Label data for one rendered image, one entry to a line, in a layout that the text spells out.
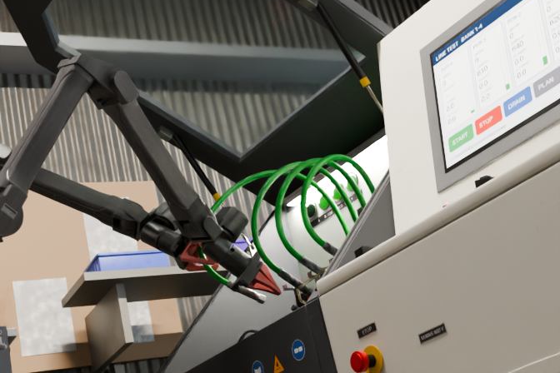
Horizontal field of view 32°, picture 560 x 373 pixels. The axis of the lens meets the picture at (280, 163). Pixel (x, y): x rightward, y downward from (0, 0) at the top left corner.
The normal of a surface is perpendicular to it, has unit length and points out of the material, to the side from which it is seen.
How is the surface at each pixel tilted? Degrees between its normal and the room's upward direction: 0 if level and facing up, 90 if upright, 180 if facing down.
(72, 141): 90
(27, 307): 90
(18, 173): 102
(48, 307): 90
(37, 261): 90
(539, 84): 76
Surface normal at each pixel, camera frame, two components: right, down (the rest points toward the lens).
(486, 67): -0.82, -0.27
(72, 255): 0.44, -0.44
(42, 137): 0.66, -0.11
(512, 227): -0.79, -0.06
